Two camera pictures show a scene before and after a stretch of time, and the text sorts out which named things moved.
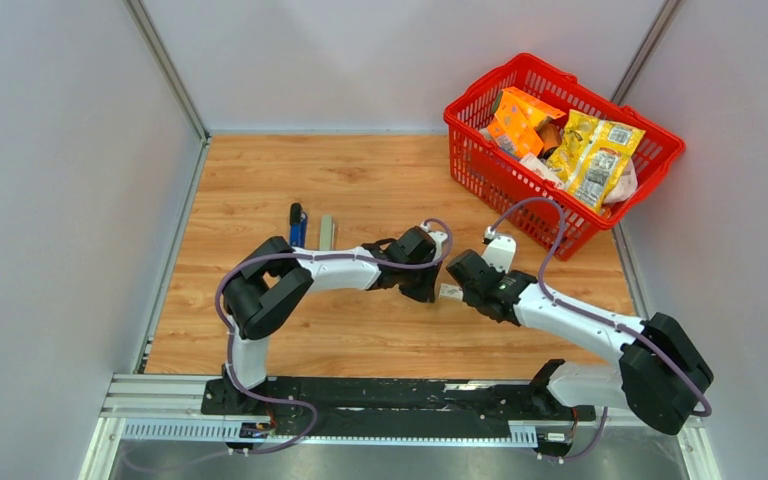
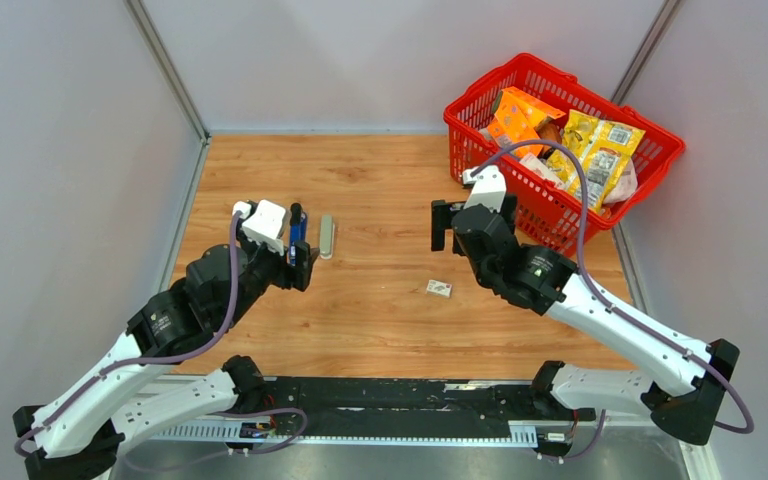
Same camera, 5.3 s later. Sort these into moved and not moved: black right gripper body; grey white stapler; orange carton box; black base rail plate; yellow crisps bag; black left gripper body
Moved: black left gripper body; black right gripper body
Not moved: black base rail plate; grey white stapler; yellow crisps bag; orange carton box
